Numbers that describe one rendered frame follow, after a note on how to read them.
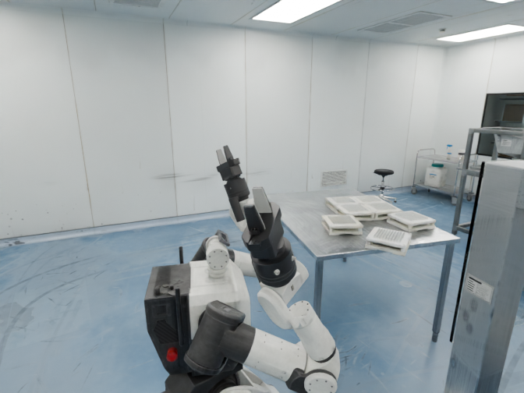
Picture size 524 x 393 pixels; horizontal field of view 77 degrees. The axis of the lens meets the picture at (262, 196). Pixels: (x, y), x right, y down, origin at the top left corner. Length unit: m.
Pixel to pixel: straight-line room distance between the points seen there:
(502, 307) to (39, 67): 4.98
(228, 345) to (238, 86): 4.75
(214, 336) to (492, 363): 0.56
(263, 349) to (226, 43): 4.84
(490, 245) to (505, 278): 0.06
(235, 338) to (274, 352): 0.10
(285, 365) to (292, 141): 5.09
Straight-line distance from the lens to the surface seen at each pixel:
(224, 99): 5.27
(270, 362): 0.89
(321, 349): 0.86
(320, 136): 6.06
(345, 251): 2.20
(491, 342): 0.72
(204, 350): 0.88
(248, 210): 0.59
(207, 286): 1.01
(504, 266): 0.65
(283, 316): 0.76
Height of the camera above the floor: 1.78
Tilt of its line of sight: 16 degrees down
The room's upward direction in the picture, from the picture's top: straight up
